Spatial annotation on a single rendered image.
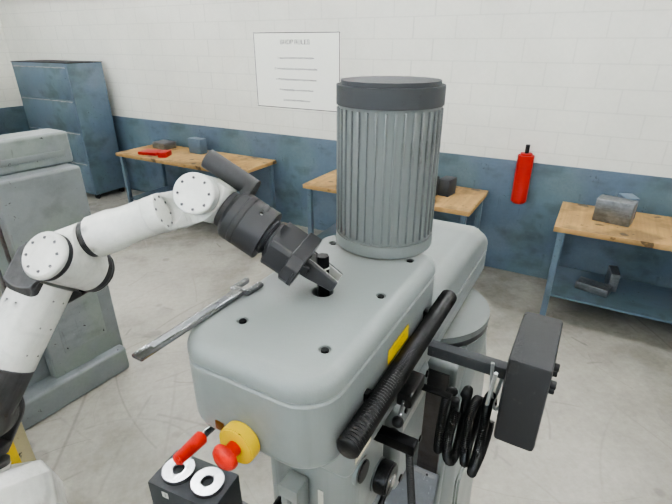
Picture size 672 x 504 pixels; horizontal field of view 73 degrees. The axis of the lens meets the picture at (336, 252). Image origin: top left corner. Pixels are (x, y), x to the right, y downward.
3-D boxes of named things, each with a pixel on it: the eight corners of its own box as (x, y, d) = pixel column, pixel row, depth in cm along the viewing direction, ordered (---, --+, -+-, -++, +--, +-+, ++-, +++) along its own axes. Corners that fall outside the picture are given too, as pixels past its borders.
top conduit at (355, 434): (358, 464, 59) (358, 445, 57) (330, 451, 61) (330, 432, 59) (456, 305, 94) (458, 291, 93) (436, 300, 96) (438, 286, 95)
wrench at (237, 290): (146, 365, 59) (145, 360, 59) (126, 355, 61) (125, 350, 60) (263, 286, 78) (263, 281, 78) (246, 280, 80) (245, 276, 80)
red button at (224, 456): (232, 479, 61) (229, 458, 59) (210, 467, 62) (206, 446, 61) (248, 461, 63) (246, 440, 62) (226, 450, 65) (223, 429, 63)
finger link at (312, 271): (330, 292, 75) (299, 271, 75) (340, 279, 73) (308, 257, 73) (328, 297, 74) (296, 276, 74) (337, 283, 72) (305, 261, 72)
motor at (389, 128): (410, 269, 84) (424, 85, 70) (318, 247, 93) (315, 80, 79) (443, 233, 100) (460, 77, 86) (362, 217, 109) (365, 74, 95)
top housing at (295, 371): (323, 492, 60) (321, 399, 53) (181, 418, 72) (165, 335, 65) (435, 320, 97) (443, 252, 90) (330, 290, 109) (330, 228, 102)
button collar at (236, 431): (253, 471, 63) (249, 439, 60) (220, 453, 66) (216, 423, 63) (262, 460, 65) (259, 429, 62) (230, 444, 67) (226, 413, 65)
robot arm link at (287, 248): (305, 267, 83) (251, 231, 83) (330, 227, 78) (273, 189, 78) (279, 301, 72) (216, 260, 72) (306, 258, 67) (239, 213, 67)
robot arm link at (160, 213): (225, 206, 72) (148, 235, 73) (240, 208, 81) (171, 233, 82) (211, 168, 72) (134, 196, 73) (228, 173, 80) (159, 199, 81)
